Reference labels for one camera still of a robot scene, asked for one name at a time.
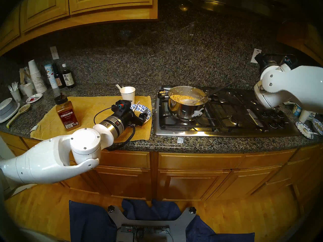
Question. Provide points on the soy sauce bottle white label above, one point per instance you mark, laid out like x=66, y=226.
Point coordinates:
x=68, y=79

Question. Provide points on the small plate with red stain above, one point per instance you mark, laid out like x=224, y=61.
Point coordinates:
x=34, y=98

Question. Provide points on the scooped oatmeal portion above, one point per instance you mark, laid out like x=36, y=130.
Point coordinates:
x=137, y=113

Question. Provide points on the dark blue cloth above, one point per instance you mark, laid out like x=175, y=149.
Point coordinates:
x=88, y=223

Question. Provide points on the stainless steel pot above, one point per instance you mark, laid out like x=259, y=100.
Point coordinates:
x=181, y=111

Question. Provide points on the white paper cup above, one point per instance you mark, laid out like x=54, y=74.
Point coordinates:
x=304, y=116
x=128, y=95
x=28, y=90
x=16, y=95
x=22, y=89

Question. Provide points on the wooden upper cabinet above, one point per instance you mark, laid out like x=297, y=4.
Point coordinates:
x=45, y=7
x=310, y=39

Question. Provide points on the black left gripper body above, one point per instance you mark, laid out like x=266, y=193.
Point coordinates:
x=127, y=116

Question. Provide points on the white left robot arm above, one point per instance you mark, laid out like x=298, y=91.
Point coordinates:
x=63, y=153

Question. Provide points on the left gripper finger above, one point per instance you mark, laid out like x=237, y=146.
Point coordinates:
x=142, y=115
x=141, y=120

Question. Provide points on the white wall outlet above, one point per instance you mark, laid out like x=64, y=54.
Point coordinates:
x=54, y=52
x=256, y=55

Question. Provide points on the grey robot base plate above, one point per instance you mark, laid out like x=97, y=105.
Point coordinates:
x=179, y=223

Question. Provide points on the yellow towel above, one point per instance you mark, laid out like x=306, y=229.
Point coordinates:
x=85, y=110

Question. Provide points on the wooden lower cabinets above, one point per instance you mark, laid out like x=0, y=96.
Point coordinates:
x=176, y=158

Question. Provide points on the ground cinnamon jar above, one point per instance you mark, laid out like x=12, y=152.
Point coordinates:
x=66, y=115

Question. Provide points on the white plastic fork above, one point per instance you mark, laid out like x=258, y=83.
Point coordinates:
x=10, y=88
x=15, y=85

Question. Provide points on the blue patterned paper plate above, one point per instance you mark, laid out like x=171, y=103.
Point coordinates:
x=304, y=130

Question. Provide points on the stack of white paper cups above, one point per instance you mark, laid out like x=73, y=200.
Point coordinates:
x=36, y=75

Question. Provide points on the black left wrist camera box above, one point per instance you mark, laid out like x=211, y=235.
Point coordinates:
x=121, y=105

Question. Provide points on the white ceramic bowl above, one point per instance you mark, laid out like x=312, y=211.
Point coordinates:
x=5, y=105

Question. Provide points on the stainless gas cooktop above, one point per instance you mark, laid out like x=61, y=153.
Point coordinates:
x=214, y=126

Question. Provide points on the dirty wooden spoon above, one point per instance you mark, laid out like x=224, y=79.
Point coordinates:
x=19, y=113

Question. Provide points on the small dark glass bottle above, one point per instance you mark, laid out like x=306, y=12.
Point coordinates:
x=58, y=80

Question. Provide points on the oatmeal mass in pot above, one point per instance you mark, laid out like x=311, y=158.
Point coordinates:
x=178, y=97

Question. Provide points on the white blue salt canister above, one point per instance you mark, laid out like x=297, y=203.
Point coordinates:
x=50, y=73

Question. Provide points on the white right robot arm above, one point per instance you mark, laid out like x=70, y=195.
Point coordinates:
x=295, y=86

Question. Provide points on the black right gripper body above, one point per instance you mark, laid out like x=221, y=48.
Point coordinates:
x=264, y=62

